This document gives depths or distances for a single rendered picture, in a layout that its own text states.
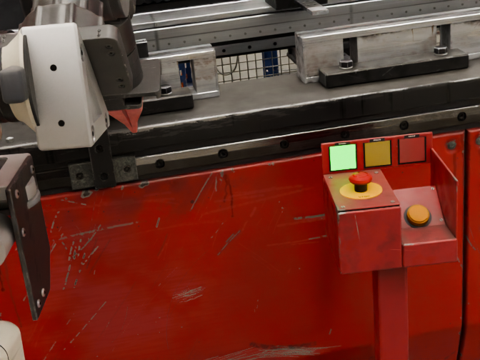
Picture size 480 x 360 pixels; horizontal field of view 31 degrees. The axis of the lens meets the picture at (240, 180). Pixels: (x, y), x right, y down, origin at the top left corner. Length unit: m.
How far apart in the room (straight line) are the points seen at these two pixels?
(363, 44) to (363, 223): 0.48
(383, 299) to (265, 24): 0.73
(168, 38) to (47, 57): 1.18
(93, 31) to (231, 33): 1.19
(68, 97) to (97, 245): 0.92
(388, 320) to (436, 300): 0.35
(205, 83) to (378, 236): 0.50
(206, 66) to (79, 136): 0.94
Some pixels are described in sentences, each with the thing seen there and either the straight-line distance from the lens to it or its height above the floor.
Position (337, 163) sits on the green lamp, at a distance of 1.54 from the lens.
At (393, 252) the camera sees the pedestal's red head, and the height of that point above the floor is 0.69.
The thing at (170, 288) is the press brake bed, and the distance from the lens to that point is 1.73.
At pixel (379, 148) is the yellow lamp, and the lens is 1.54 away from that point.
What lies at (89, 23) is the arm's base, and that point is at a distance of 0.82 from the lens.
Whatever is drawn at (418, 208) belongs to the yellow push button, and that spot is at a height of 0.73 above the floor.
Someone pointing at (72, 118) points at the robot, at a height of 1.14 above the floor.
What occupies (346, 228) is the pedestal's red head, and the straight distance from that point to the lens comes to 1.42.
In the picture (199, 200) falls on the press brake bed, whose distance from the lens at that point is 1.66.
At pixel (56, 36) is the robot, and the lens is 0.78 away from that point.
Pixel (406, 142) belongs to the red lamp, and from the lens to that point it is 1.55.
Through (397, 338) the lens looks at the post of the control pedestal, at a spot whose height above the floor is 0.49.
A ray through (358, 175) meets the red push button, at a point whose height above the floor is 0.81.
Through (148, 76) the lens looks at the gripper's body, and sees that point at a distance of 1.15.
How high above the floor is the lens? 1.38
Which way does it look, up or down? 23 degrees down
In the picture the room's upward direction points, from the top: 6 degrees counter-clockwise
